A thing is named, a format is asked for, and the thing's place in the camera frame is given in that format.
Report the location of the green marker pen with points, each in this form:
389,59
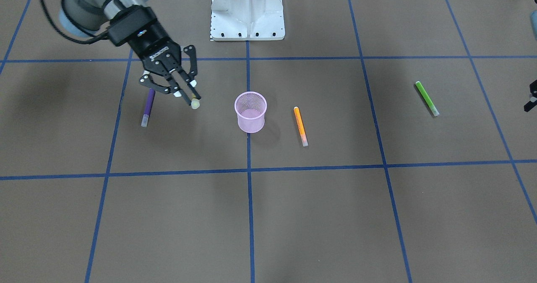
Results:
427,99

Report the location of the orange marker pen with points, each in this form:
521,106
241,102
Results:
300,126

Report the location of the purple marker pen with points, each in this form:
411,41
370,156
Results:
148,107

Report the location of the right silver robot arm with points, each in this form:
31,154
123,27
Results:
87,22

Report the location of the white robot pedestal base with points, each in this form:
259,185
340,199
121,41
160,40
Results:
247,20

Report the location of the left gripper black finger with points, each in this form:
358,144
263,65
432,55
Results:
532,103

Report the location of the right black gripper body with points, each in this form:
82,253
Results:
154,45

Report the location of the yellow marker pen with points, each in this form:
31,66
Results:
194,101

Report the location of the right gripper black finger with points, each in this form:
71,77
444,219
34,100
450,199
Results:
147,80
189,76

